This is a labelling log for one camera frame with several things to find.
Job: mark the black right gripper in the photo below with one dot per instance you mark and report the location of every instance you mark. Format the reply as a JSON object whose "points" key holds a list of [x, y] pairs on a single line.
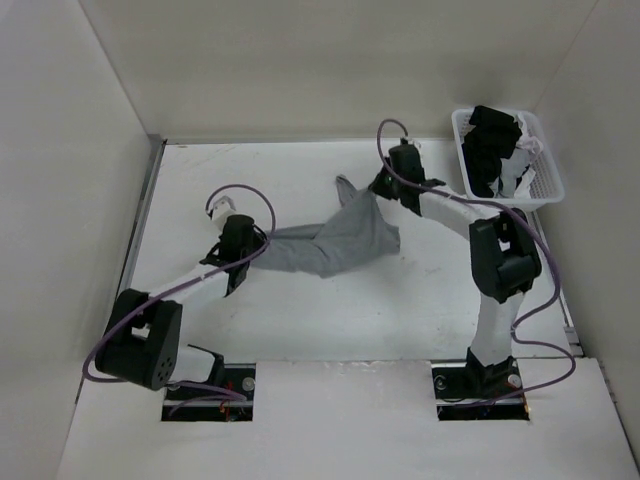
{"points": [[378, 187]]}

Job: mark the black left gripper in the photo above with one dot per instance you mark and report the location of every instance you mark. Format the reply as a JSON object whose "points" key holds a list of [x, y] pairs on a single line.
{"points": [[259, 240]]}

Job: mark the grey tank top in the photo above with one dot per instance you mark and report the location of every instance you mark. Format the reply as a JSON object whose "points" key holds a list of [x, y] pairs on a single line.
{"points": [[356, 235]]}

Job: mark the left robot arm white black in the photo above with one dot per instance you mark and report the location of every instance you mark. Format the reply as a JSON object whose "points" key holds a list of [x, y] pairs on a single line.
{"points": [[142, 340]]}

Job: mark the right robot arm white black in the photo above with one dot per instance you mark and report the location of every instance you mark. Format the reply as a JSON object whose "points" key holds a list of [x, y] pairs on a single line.
{"points": [[504, 264]]}

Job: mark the black tank top in basket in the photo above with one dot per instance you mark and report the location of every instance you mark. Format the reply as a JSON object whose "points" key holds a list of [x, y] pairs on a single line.
{"points": [[492, 138]]}

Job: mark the white tank top in basket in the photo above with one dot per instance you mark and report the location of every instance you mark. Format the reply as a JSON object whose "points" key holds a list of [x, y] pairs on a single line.
{"points": [[517, 173]]}

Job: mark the white perforated plastic basket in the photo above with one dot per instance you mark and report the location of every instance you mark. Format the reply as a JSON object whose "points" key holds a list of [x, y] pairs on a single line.
{"points": [[543, 186]]}

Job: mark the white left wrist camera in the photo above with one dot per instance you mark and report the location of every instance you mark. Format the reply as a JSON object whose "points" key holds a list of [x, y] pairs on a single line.
{"points": [[220, 209]]}

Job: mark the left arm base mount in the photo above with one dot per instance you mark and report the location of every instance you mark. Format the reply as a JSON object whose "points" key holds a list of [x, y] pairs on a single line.
{"points": [[226, 397]]}

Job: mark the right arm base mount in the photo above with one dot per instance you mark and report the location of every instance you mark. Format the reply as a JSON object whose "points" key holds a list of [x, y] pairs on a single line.
{"points": [[458, 398]]}

